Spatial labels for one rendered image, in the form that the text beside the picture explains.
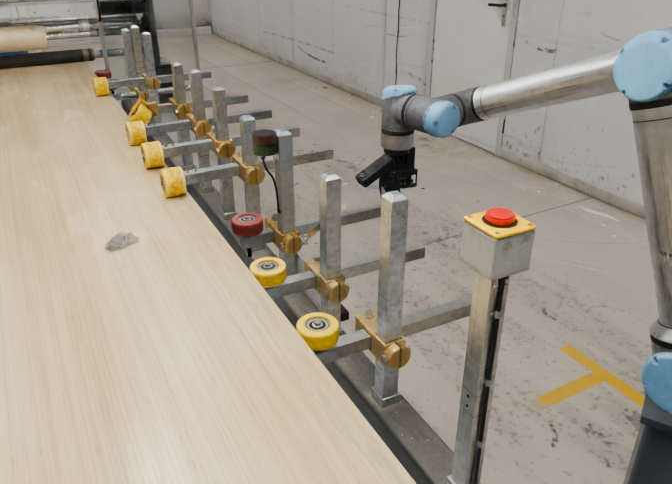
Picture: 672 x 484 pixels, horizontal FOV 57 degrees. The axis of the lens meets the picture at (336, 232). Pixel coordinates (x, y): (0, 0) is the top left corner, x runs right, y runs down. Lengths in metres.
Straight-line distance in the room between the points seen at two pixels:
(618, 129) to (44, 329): 3.49
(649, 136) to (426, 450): 0.71
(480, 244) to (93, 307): 0.79
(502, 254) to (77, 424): 0.68
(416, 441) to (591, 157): 3.24
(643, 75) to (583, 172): 3.12
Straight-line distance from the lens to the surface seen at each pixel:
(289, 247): 1.57
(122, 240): 1.55
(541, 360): 2.68
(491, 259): 0.84
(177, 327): 1.21
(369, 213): 1.74
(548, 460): 2.27
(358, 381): 1.36
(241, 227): 1.56
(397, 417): 1.29
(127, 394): 1.08
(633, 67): 1.24
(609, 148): 4.18
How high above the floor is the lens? 1.58
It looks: 27 degrees down
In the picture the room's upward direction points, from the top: straight up
